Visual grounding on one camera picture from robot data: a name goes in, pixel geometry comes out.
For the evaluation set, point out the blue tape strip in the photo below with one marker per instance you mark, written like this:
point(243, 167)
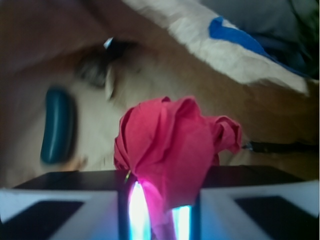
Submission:
point(218, 31)

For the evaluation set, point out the brown paper bag tray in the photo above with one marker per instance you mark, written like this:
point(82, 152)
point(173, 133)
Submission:
point(156, 48)

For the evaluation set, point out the black tape right corner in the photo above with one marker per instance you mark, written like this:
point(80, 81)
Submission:
point(279, 148)

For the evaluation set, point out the green toy cucumber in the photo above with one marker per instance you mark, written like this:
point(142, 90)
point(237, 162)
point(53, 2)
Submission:
point(59, 126)

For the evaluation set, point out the orange conch seashell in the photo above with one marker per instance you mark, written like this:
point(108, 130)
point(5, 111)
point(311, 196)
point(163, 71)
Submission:
point(77, 163)

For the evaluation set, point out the red paper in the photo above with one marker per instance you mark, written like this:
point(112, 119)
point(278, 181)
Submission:
point(169, 146)

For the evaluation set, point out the brown rock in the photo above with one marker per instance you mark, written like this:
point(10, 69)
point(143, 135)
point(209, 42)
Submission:
point(92, 68)

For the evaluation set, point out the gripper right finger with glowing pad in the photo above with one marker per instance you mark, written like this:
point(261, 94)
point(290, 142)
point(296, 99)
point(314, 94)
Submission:
point(251, 203)

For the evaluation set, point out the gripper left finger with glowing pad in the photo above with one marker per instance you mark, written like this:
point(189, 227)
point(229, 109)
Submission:
point(74, 205)

